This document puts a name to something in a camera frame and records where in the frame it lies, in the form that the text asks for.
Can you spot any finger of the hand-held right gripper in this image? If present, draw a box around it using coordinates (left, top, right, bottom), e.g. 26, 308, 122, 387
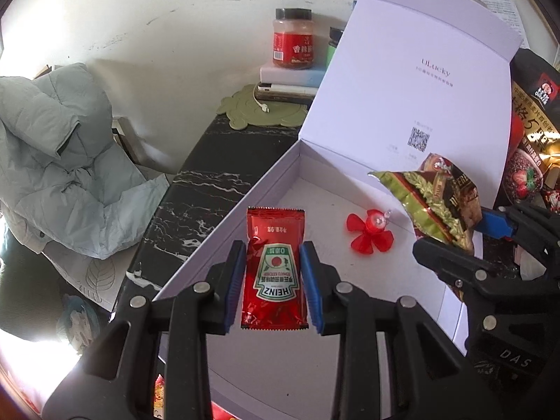
479, 203, 560, 250
412, 236, 560, 316

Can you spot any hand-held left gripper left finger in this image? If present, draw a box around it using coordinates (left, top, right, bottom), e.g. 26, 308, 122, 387
41, 240, 248, 420

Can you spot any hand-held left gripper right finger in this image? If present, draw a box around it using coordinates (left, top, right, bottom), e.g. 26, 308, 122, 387
300, 240, 497, 420

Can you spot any red ketchup sachet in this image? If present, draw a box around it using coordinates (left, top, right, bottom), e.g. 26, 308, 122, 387
240, 207, 309, 330

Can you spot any green gold cereal packet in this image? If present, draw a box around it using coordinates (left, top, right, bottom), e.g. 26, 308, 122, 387
367, 153, 483, 255

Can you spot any red plastic propeller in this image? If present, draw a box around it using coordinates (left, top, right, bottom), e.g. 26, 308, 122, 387
345, 210, 394, 254

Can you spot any white gift box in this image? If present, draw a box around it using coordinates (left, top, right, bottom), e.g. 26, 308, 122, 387
160, 0, 526, 357

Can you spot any black oat cereal bag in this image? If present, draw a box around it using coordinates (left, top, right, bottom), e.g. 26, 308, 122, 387
494, 47, 560, 211

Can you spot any grey leaf-pattern chair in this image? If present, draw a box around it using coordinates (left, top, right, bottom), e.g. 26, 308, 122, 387
41, 240, 130, 313

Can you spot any blue plastic bag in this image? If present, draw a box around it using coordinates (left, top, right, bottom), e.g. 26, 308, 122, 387
59, 293, 103, 355

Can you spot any green flower-shaped mat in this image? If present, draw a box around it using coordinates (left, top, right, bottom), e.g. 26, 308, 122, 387
219, 84, 309, 132

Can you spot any stack of white books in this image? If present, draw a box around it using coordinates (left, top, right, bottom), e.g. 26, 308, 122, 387
257, 63, 325, 102

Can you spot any pale green down jacket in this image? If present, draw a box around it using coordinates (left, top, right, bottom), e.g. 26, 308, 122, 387
0, 62, 170, 254

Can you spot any printed paper sheet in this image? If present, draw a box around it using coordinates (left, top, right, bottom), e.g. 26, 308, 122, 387
475, 0, 528, 49

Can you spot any green jar with black lid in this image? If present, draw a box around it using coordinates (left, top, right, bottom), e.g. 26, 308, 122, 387
326, 27, 346, 64

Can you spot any red-label spice jar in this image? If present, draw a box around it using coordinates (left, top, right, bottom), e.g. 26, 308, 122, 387
272, 8, 315, 70

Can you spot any white charging cable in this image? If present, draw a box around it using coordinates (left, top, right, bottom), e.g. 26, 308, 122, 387
251, 85, 271, 113

